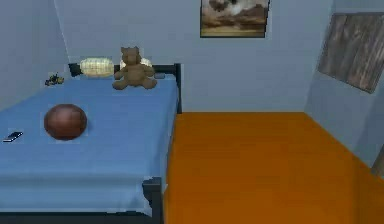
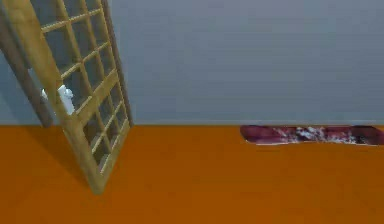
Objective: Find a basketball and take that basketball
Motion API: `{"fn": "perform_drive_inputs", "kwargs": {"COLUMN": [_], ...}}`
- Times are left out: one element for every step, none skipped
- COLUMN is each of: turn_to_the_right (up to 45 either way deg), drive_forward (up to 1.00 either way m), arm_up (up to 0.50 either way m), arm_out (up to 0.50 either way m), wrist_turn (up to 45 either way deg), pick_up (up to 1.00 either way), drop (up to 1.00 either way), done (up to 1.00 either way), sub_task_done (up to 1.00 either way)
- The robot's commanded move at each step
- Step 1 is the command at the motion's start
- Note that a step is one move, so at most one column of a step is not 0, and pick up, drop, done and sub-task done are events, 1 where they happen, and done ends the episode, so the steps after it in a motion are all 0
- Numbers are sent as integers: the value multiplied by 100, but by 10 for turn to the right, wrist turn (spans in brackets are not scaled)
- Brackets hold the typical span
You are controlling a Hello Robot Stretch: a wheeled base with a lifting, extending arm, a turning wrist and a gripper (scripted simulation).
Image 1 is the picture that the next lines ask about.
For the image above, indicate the grey brown wooden wall picture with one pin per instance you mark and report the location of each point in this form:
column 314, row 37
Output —
column 355, row 50

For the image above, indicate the blue bed with black frame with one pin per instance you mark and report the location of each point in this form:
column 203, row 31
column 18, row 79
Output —
column 126, row 133

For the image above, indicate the brown basketball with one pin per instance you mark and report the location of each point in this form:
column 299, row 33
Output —
column 65, row 121

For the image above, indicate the small black phone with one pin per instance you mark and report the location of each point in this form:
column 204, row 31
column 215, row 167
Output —
column 13, row 136

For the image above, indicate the small dark yellow toy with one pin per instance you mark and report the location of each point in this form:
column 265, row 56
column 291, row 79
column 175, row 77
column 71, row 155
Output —
column 54, row 80

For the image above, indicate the framed brown landscape picture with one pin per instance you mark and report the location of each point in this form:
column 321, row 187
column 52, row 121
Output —
column 234, row 18

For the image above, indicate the brown teddy bear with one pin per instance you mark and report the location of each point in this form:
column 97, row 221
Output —
column 134, row 71

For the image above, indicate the cream striped pillow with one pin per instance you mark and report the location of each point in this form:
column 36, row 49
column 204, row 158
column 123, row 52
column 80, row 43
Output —
column 96, row 67

